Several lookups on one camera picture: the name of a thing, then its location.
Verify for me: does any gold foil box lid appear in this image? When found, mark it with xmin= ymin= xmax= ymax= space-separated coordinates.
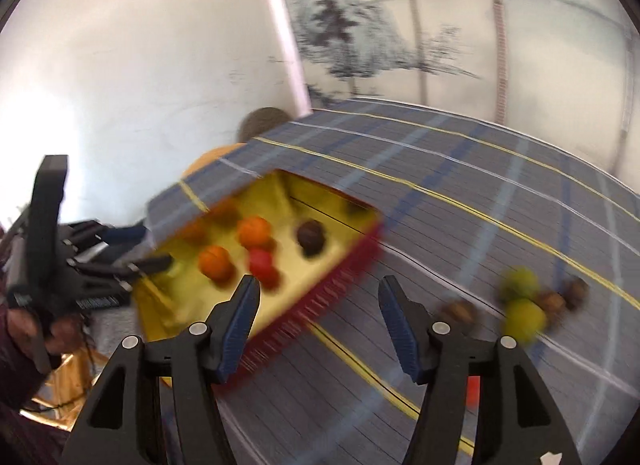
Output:
xmin=20 ymin=349 xmax=117 ymax=432

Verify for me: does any red box with gold lining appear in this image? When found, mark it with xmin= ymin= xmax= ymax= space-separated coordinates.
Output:
xmin=132 ymin=170 xmax=386 ymax=396

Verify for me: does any grey plaid tablecloth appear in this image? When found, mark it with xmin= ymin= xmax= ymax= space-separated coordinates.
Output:
xmin=147 ymin=97 xmax=637 ymax=465

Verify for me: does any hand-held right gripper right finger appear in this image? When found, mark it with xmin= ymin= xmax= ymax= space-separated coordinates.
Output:
xmin=377 ymin=275 xmax=583 ymax=465

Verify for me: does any brown round stool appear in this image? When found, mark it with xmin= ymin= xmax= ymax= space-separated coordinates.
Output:
xmin=237 ymin=107 xmax=294 ymax=144

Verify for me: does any green apple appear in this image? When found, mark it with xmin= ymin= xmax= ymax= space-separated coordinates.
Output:
xmin=501 ymin=267 xmax=542 ymax=302

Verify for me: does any ink landscape folding screen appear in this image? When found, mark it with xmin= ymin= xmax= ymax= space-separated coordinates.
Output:
xmin=270 ymin=0 xmax=637 ymax=180

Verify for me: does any dark brown round fruit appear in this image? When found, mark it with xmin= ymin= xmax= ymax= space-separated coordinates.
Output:
xmin=295 ymin=220 xmax=328 ymax=256

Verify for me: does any person's left forearm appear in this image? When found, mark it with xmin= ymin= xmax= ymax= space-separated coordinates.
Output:
xmin=0 ymin=305 xmax=68 ymax=465

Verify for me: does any small red apple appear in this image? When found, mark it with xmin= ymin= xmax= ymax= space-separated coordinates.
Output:
xmin=248 ymin=248 xmax=281 ymax=288

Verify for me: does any orange round cushion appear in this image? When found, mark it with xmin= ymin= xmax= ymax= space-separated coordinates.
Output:
xmin=181 ymin=143 xmax=249 ymax=178

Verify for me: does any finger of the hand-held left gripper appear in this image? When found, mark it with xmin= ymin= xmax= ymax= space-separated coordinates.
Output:
xmin=67 ymin=255 xmax=174 ymax=292
xmin=61 ymin=219 xmax=149 ymax=252

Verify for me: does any yellow-green apple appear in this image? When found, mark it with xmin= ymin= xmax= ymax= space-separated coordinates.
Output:
xmin=502 ymin=298 xmax=548 ymax=343

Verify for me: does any brown walnut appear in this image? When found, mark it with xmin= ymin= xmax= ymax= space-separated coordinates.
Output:
xmin=562 ymin=277 xmax=591 ymax=310
xmin=442 ymin=299 xmax=478 ymax=328
xmin=535 ymin=291 xmax=567 ymax=318

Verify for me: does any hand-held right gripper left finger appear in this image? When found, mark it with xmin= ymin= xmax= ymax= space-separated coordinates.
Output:
xmin=60 ymin=275 xmax=262 ymax=465

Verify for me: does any person's left hand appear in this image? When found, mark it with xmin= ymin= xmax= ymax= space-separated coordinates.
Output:
xmin=7 ymin=307 xmax=86 ymax=362

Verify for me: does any small orange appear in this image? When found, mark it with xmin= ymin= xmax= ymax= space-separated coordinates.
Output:
xmin=198 ymin=246 xmax=236 ymax=282
xmin=236 ymin=216 xmax=275 ymax=249

